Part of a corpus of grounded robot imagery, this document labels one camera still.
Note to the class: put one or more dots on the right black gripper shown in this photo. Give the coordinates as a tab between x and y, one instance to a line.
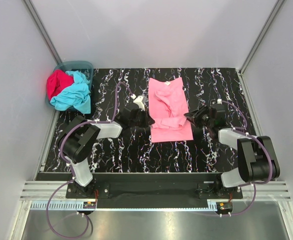
194	115

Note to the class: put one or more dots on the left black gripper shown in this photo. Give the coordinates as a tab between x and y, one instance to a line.
148	120

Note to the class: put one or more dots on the pink t shirt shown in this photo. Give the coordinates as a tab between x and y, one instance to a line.
167	106

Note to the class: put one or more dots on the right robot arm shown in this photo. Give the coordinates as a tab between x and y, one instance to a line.
256	158

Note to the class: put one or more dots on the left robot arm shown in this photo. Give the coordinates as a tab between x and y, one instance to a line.
77	139

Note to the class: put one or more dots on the cyan t shirt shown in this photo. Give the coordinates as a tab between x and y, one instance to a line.
77	96

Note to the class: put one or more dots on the teal plastic basket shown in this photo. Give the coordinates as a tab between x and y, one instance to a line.
84	67

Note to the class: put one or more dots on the red t shirt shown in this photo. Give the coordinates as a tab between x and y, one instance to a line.
57	82

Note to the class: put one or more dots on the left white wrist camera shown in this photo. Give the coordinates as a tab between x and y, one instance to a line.
139	100

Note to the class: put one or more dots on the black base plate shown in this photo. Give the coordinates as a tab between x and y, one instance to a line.
153	202

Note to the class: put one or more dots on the aluminium frame rail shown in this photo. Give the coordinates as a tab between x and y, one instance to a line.
42	190

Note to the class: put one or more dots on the right corner aluminium post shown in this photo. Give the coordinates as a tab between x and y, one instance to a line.
262	34

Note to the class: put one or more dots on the corner aluminium post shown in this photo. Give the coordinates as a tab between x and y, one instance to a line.
262	34
42	30

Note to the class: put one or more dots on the left corner aluminium post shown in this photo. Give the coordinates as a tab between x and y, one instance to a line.
42	30

